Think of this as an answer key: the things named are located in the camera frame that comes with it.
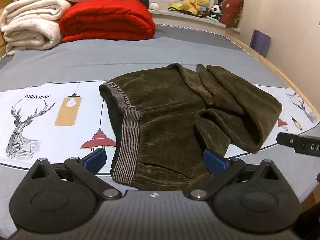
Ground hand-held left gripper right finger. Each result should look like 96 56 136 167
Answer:
184 150 288 201

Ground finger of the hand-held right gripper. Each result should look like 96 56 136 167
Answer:
276 132 298 147

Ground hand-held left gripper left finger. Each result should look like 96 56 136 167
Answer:
25 148 123 201

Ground olive corduroy pants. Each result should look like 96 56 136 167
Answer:
99 63 283 192

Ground deer and lamp printed sheet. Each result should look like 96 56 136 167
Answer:
0 81 320 176

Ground purple box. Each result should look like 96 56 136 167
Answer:
249 29 272 57

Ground red cushion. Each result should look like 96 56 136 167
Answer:
220 0 244 28

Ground folded red quilt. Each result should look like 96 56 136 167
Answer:
59 0 157 43

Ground panda plush toy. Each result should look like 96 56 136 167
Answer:
208 4 223 21

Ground folded white fleece blanket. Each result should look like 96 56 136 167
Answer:
0 0 72 56

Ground yellow and orange plush toy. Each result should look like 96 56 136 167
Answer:
170 0 200 15

